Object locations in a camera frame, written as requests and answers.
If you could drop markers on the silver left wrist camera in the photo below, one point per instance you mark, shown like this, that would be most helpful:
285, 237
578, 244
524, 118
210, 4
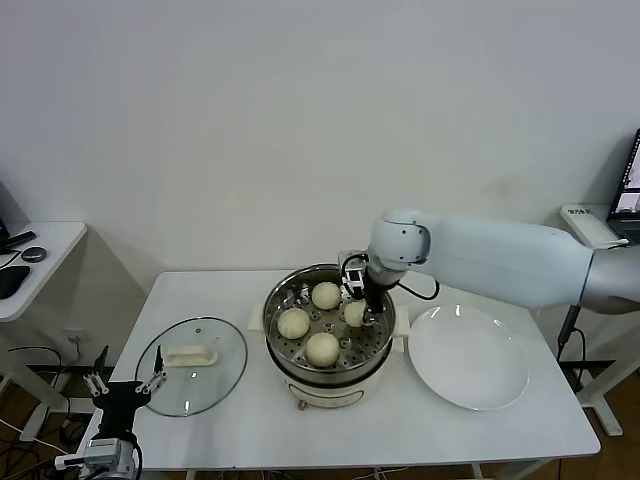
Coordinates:
102, 450

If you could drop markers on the dark monitor screen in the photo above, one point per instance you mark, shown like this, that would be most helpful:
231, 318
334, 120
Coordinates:
7, 205

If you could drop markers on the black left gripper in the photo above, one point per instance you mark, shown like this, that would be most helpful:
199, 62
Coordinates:
122, 396

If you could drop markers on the open black laptop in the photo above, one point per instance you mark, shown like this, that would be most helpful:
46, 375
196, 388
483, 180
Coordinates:
625, 215

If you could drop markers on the white wall outlet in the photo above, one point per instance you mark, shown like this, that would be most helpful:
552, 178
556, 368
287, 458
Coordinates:
77, 336

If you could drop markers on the white side desk with mouse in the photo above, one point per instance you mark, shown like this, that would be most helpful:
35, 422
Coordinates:
55, 250

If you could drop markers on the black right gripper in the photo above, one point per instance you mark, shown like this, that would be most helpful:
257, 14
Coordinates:
376, 292

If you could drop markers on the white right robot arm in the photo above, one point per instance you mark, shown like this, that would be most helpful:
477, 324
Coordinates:
500, 260

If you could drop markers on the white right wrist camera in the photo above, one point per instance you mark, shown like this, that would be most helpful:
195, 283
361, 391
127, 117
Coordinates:
352, 276

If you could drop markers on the white electric cooker base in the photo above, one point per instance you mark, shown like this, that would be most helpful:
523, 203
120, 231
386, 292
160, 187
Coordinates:
325, 395

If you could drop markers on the stainless steel steamer basket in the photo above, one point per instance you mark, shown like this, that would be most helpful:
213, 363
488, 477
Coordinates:
274, 302

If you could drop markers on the white side desk with laptop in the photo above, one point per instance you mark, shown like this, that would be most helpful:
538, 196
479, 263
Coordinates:
590, 230

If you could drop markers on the white steamed baozi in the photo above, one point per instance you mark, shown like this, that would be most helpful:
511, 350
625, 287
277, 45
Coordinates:
322, 350
326, 295
354, 314
293, 322

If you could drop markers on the black bar-shaped device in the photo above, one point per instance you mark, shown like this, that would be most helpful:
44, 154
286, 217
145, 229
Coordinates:
22, 239

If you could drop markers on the white round plate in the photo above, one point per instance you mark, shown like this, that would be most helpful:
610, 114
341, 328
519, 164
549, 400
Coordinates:
465, 355

